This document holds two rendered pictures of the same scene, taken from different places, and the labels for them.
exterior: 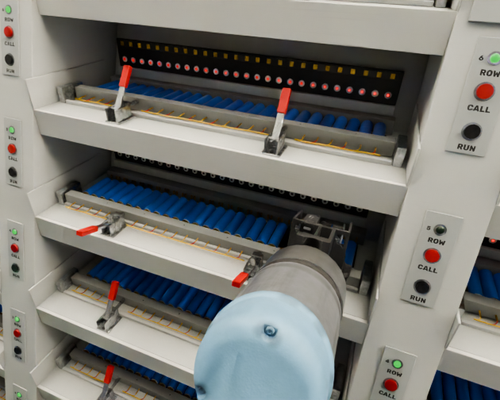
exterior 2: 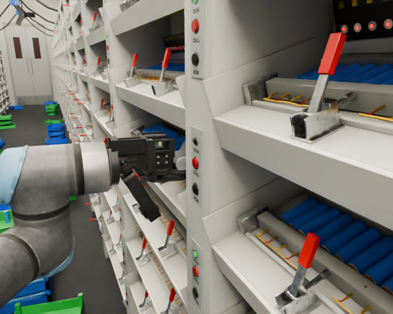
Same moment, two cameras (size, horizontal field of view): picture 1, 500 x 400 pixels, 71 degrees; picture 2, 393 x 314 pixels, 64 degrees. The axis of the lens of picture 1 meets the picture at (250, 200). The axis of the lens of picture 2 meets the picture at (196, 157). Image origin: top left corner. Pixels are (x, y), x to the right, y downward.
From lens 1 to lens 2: 58 cm
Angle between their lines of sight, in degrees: 46
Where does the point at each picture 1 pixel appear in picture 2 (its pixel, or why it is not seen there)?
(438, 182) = (193, 103)
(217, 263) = not seen: hidden behind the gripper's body
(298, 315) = (17, 151)
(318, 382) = not seen: outside the picture
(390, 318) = (191, 215)
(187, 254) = not seen: hidden behind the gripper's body
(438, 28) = not seen: outside the picture
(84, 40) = (145, 43)
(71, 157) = (141, 111)
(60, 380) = (135, 243)
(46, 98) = (121, 78)
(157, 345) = (149, 225)
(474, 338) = (241, 247)
